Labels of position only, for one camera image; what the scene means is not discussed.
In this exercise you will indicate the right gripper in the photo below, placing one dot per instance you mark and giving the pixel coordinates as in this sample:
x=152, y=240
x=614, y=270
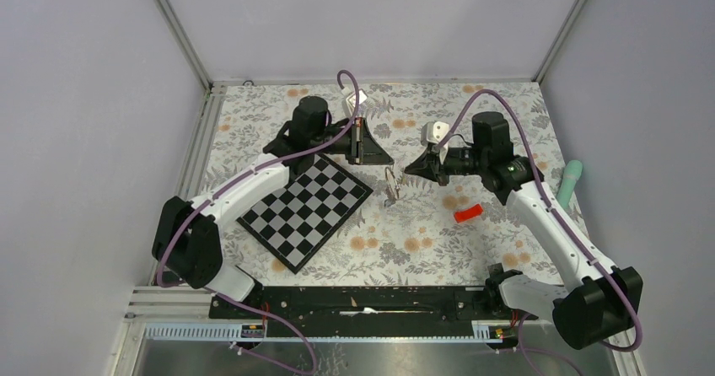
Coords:
x=432, y=164

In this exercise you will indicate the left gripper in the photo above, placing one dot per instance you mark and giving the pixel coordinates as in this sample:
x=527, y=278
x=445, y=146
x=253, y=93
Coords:
x=364, y=149

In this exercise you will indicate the silver keyring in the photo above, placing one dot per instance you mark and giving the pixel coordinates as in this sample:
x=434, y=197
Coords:
x=393, y=187

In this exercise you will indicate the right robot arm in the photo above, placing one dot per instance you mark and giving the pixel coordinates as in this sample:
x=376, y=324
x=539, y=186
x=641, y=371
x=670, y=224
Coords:
x=597, y=299

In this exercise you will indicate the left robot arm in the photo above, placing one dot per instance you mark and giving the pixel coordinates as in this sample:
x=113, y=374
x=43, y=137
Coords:
x=188, y=237

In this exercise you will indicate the red key tag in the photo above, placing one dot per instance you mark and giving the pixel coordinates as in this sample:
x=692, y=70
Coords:
x=468, y=214

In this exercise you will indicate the floral patterned mat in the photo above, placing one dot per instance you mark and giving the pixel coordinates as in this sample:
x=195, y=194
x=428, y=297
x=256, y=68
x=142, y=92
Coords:
x=417, y=241

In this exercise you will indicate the black white chessboard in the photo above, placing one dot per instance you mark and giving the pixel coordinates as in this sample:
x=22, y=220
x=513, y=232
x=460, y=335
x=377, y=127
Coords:
x=294, y=222

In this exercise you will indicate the mint green object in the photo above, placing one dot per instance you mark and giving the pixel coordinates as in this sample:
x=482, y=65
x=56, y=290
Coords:
x=570, y=177

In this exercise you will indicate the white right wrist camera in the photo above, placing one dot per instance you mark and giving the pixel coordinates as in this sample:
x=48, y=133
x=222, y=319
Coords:
x=435, y=134

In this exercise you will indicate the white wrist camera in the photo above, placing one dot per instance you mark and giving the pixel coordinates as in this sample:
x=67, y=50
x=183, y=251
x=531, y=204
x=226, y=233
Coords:
x=352, y=100
x=435, y=134

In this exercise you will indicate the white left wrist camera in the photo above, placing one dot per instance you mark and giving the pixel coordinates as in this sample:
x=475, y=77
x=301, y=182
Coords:
x=352, y=100

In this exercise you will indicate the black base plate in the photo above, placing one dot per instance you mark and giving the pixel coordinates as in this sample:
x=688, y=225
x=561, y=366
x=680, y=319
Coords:
x=386, y=313

